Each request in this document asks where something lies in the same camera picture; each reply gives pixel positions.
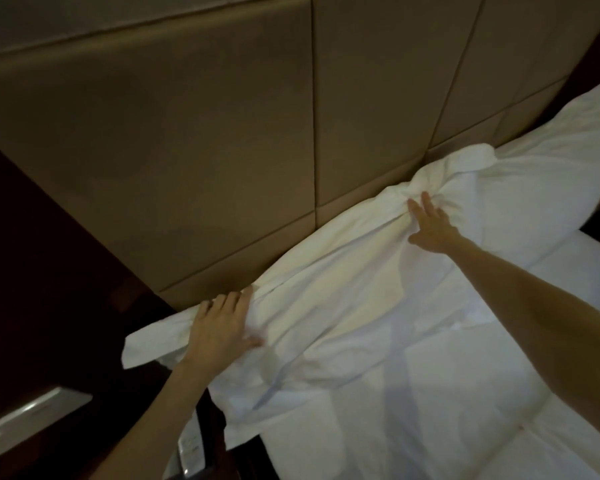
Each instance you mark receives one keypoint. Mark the person's right hand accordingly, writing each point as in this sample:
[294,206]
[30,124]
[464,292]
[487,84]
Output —
[436,232]

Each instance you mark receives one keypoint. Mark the person's left hand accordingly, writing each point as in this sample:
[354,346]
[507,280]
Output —
[215,332]

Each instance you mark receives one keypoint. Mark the person's right thumb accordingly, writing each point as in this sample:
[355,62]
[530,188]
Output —
[416,238]

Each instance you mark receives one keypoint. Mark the person's left middle finger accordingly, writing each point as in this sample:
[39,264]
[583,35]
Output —
[235,303]

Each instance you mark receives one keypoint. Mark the person's left thumb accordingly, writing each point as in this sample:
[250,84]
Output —
[252,341]

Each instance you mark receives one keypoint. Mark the person's right middle finger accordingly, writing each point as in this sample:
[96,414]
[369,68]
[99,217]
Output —
[428,204]

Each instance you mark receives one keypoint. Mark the person's left little finger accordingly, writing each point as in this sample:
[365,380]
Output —
[205,310]

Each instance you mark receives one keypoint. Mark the person's left forearm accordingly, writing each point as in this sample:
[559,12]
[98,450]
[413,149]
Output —
[150,424]

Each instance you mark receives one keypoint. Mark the person's right forearm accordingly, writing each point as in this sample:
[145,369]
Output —
[540,314]

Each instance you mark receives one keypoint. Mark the white plump pillow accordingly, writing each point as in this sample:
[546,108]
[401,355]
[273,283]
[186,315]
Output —
[545,179]

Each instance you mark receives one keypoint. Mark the white remote control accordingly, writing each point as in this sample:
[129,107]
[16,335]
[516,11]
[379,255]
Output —
[190,449]

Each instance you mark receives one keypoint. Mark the dark wooden nightstand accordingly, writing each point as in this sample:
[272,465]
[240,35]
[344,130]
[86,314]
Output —
[55,319]

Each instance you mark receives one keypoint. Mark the beige padded headboard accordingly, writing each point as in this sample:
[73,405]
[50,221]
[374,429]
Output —
[205,144]

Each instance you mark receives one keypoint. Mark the white bed sheet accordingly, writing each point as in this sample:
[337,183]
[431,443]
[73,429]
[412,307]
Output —
[430,404]

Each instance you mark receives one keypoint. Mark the silver metal panel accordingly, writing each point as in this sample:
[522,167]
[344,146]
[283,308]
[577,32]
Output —
[27,419]

